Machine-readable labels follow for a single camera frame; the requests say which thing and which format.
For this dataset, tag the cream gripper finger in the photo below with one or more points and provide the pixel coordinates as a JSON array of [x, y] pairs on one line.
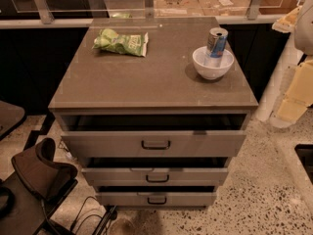
[[299, 95], [286, 23]]

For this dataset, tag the redbull can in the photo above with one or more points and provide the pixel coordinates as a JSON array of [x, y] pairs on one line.
[[216, 42]]

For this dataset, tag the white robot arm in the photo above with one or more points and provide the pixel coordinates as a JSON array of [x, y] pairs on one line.
[[303, 34]]

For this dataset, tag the white bowl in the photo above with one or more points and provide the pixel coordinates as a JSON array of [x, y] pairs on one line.
[[212, 68]]

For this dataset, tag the right cardboard box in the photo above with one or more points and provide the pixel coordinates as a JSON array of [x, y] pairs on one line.
[[224, 7]]

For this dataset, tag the cardboard box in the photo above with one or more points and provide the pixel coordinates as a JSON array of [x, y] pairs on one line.
[[224, 7], [177, 8]]

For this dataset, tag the left cardboard box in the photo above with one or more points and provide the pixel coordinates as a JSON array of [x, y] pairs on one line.
[[177, 8]]

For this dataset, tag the green chip bag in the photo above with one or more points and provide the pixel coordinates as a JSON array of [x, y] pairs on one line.
[[125, 44]]

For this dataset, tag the middle drawer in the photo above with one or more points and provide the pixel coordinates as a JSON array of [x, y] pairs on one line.
[[155, 176]]

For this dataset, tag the drawer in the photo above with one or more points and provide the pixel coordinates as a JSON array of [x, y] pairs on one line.
[[156, 200], [154, 144], [155, 176]]

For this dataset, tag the bottom drawer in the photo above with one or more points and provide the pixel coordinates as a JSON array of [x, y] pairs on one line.
[[156, 200]]

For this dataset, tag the top drawer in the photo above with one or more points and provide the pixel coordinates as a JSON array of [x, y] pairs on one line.
[[154, 144]]

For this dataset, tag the black chair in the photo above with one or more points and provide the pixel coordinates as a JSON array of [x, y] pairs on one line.
[[36, 188]]

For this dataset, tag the dark table left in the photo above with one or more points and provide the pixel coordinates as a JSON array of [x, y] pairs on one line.
[[11, 116]]

